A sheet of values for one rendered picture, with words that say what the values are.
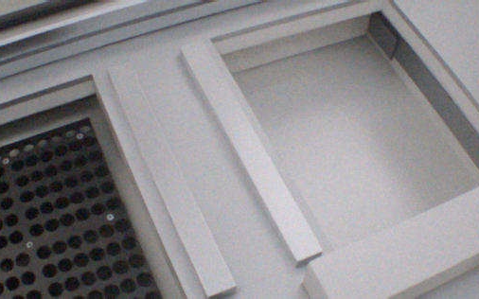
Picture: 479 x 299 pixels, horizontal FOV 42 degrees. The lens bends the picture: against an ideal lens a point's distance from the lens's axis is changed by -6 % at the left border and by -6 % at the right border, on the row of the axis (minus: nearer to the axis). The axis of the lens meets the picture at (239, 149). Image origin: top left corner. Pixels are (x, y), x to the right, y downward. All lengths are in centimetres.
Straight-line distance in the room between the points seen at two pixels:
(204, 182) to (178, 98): 9
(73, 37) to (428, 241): 36
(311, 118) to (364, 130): 6
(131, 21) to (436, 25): 31
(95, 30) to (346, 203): 30
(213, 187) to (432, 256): 18
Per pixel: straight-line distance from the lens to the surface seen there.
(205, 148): 54
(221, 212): 50
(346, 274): 45
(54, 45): 61
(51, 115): 72
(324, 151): 69
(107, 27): 61
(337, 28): 77
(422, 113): 75
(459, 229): 49
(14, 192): 59
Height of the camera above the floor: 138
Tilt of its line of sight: 54 degrees down
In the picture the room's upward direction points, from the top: 4 degrees clockwise
